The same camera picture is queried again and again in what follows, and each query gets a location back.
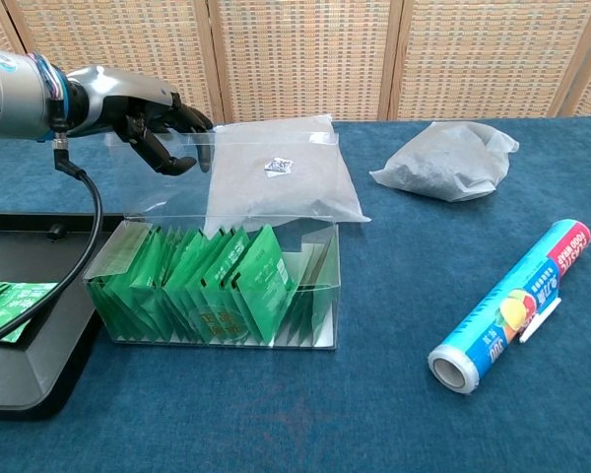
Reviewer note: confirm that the blue felt table cover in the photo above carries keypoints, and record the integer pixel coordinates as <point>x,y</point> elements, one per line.
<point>374,419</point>

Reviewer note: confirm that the large frosted bag QR label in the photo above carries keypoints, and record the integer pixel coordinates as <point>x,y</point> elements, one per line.
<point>295,192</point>

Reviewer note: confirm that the rattan folding screen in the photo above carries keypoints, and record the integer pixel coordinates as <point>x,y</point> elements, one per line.
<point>300,54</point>

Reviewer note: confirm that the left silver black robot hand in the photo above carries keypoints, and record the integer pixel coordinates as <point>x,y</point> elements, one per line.
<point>128,91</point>

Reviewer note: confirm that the clear box of green sachets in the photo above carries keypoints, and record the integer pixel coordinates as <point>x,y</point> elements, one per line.
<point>315,295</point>

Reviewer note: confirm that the black square plastic tray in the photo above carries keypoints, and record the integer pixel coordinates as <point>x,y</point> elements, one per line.
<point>19,374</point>

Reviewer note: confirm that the blue cling wrap roll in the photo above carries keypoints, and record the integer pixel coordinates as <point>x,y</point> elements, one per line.
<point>517,305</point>

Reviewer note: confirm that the small frosted bag dark contents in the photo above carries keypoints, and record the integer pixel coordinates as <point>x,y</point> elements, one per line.
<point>438,162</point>

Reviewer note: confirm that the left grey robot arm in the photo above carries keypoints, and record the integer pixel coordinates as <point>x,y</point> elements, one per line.
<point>15,93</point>

